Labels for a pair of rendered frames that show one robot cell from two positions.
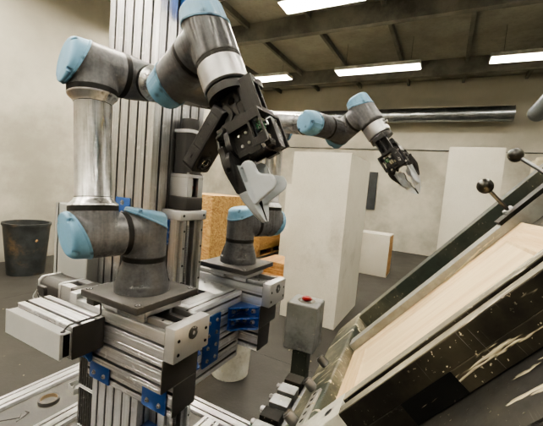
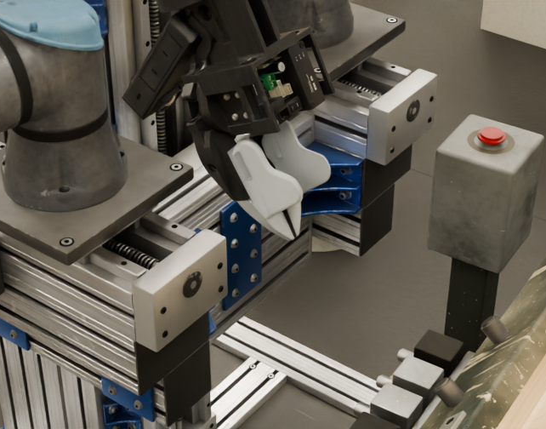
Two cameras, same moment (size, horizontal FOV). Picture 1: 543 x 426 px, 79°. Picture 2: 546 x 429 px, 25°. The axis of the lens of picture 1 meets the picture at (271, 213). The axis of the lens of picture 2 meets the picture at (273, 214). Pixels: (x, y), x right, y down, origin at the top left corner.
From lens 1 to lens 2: 60 cm
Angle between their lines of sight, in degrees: 32
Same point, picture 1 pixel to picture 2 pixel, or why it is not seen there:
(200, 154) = (156, 98)
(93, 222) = not seen: outside the picture
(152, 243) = (74, 94)
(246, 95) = (234, 20)
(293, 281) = not seen: outside the picture
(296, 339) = (459, 237)
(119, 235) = (0, 100)
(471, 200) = not seen: outside the picture
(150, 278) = (81, 170)
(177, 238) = (128, 20)
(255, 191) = (265, 197)
